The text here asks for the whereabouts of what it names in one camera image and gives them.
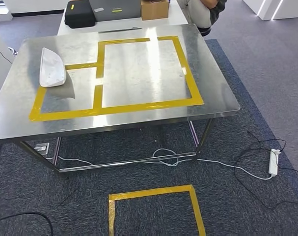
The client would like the white plastic body part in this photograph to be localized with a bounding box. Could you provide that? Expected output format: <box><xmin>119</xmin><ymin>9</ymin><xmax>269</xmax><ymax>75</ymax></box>
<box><xmin>39</xmin><ymin>47</ymin><xmax>67</xmax><ymax>88</ymax></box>

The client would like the stainless steel workbench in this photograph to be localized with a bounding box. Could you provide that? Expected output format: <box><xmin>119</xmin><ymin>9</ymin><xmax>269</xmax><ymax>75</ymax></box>
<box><xmin>0</xmin><ymin>23</ymin><xmax>241</xmax><ymax>178</ymax></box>

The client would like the large yellow tape rectangle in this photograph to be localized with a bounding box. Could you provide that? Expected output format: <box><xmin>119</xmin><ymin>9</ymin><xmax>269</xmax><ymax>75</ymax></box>
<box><xmin>92</xmin><ymin>35</ymin><xmax>205</xmax><ymax>116</ymax></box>

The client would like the yellow floor tape square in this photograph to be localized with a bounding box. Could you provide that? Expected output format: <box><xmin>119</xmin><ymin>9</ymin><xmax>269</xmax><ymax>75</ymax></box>
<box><xmin>108</xmin><ymin>184</ymin><xmax>206</xmax><ymax>236</ymax></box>

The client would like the cardboard box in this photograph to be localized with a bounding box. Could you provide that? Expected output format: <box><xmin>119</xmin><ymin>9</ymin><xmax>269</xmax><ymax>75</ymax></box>
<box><xmin>140</xmin><ymin>0</ymin><xmax>169</xmax><ymax>21</ymax></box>

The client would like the black stool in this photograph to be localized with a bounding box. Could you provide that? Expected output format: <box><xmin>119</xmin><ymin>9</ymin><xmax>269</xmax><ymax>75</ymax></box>
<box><xmin>197</xmin><ymin>27</ymin><xmax>211</xmax><ymax>37</ymax></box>

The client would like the grey laptop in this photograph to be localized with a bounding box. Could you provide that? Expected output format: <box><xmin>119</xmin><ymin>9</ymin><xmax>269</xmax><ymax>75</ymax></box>
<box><xmin>89</xmin><ymin>0</ymin><xmax>142</xmax><ymax>23</ymax></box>

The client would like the person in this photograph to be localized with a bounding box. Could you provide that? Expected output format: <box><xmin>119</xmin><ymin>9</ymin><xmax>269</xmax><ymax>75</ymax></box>
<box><xmin>176</xmin><ymin>0</ymin><xmax>228</xmax><ymax>30</ymax></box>

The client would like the black carrying case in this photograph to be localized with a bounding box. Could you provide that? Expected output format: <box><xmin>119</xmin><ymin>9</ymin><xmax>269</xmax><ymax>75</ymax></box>
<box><xmin>64</xmin><ymin>0</ymin><xmax>96</xmax><ymax>30</ymax></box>

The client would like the floor outlet plate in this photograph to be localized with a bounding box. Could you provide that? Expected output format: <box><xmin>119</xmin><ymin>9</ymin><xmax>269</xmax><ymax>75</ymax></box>
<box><xmin>34</xmin><ymin>143</ymin><xmax>50</xmax><ymax>155</ymax></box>

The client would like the white power strip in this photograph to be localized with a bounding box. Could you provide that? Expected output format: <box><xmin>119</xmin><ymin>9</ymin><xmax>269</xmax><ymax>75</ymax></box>
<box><xmin>269</xmin><ymin>148</ymin><xmax>282</xmax><ymax>177</ymax></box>

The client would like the white side desk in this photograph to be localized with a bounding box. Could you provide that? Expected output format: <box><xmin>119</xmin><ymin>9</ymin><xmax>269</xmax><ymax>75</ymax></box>
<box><xmin>0</xmin><ymin>28</ymin><xmax>16</xmax><ymax>97</ymax></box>

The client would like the white floor cable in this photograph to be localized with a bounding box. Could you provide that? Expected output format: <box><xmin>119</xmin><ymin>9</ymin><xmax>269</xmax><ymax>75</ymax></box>
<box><xmin>44</xmin><ymin>148</ymin><xmax>275</xmax><ymax>181</ymax></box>

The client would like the black floor cable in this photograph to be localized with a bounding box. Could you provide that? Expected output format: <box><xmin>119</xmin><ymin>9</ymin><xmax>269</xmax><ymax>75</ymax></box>
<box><xmin>233</xmin><ymin>131</ymin><xmax>298</xmax><ymax>209</ymax></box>

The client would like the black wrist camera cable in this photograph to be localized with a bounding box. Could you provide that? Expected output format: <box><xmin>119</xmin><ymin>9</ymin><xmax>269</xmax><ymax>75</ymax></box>
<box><xmin>0</xmin><ymin>212</ymin><xmax>54</xmax><ymax>236</ymax></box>

